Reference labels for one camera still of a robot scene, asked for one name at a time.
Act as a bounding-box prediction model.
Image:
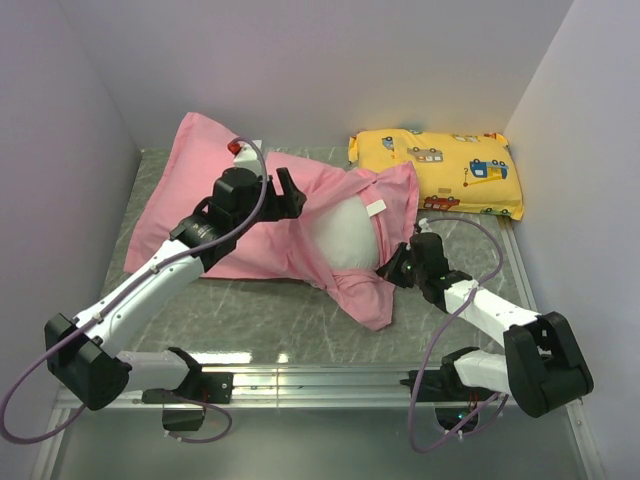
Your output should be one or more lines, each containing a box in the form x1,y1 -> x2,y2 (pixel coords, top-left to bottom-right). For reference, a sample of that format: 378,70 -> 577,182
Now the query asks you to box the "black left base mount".
141,372 -> 234,433

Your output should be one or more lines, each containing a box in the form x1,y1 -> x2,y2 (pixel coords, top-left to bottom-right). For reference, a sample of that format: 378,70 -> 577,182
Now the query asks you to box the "yellow cartoon car pillow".
348,128 -> 524,221

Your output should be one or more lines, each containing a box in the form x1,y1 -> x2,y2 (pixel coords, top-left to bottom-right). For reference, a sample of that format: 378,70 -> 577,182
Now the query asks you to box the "white pillow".
311,195 -> 380,270

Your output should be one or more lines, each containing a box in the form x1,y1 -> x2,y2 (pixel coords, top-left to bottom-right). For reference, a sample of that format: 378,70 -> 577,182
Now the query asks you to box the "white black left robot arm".
45,167 -> 306,411

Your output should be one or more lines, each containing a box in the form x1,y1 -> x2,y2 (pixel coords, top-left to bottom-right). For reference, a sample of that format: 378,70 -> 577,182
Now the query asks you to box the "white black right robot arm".
377,233 -> 594,418

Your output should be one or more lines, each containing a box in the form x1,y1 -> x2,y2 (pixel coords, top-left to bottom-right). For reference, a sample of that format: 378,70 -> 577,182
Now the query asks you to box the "pink pillowcase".
122,111 -> 420,332

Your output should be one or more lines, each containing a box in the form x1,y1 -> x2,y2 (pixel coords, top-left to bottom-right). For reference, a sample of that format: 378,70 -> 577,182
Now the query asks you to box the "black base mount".
141,372 -> 234,433
417,347 -> 492,431

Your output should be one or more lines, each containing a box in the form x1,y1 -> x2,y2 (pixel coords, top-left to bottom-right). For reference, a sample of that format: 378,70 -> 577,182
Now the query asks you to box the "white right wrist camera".
413,218 -> 433,235

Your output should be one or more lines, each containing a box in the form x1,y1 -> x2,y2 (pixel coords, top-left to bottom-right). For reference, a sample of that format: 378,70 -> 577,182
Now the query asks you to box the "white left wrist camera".
227,141 -> 262,177

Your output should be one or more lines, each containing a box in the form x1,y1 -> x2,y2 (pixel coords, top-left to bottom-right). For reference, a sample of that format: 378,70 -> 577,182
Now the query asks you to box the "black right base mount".
417,347 -> 492,431

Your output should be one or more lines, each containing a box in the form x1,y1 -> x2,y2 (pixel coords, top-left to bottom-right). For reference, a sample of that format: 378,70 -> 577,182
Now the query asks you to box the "aluminium mounting rail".
33,365 -> 605,479

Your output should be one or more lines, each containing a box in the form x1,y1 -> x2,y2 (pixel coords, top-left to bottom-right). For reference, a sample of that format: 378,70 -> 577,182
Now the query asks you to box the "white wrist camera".
227,141 -> 262,177
413,218 -> 433,235

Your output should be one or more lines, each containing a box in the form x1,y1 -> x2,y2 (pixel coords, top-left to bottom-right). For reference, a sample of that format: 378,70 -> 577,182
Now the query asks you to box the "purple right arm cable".
407,215 -> 511,453

